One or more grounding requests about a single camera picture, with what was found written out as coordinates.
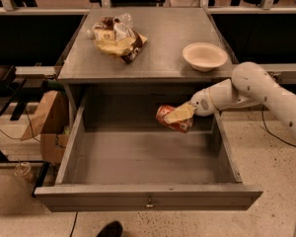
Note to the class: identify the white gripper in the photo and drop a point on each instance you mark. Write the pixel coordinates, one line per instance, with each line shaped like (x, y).
(201, 105)

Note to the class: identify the crushed red coke can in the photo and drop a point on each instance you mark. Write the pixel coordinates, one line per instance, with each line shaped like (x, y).
(181, 126)

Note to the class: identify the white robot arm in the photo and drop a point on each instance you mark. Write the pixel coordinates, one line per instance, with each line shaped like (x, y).
(261, 127)

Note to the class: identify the open grey top drawer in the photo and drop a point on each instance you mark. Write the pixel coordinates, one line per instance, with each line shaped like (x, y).
(118, 155)

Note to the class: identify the small metal drawer knob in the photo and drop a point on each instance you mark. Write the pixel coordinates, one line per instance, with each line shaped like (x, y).
(149, 203)

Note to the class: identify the white paper bowl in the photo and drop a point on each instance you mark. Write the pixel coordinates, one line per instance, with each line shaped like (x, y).
(204, 57)

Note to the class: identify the grey metal cabinet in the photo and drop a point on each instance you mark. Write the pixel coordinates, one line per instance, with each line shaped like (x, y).
(168, 30)

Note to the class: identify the crumpled chip bag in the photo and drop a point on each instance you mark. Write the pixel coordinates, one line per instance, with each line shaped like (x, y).
(116, 37)

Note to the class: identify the black shoe tip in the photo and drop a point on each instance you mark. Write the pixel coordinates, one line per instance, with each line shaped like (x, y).
(112, 229)

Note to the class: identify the cardboard box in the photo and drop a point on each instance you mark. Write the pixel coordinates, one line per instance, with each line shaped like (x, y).
(52, 147)

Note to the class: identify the clear plastic cup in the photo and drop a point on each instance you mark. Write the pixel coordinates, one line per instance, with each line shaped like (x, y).
(24, 170)

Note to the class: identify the black frame on floor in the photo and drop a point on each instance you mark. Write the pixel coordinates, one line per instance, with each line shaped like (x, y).
(39, 179)

